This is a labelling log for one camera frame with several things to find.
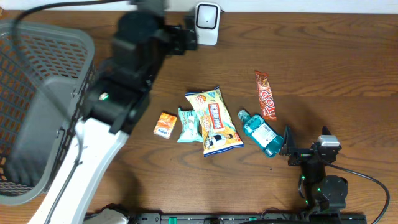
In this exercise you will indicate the small orange tissue pack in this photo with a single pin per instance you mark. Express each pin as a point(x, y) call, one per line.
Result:
point(165, 125)

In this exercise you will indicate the grey plastic shopping basket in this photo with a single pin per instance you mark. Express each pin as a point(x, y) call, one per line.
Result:
point(43, 83)

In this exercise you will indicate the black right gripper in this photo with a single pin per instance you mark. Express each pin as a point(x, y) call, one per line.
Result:
point(301, 155)

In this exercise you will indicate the yellow wet wipes pack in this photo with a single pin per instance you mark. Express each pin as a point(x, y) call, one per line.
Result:
point(217, 129)

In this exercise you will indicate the white barcode scanner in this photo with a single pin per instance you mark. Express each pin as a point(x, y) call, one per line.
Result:
point(207, 22)

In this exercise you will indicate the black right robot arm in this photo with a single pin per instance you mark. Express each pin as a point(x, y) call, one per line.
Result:
point(324, 194)

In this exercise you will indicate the red Top chocolate bar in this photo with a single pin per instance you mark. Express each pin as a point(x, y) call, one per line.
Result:
point(266, 99)

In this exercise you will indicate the teal mouthwash bottle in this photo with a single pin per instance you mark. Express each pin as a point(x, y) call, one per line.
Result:
point(261, 133)

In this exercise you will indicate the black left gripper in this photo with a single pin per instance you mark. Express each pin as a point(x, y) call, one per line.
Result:
point(189, 38)

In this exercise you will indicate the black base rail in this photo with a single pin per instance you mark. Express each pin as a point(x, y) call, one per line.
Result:
point(113, 216)

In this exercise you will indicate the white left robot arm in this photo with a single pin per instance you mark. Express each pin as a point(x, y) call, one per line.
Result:
point(111, 107)

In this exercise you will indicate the mint green snack pouch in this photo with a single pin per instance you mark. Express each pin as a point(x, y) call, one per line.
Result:
point(190, 124)

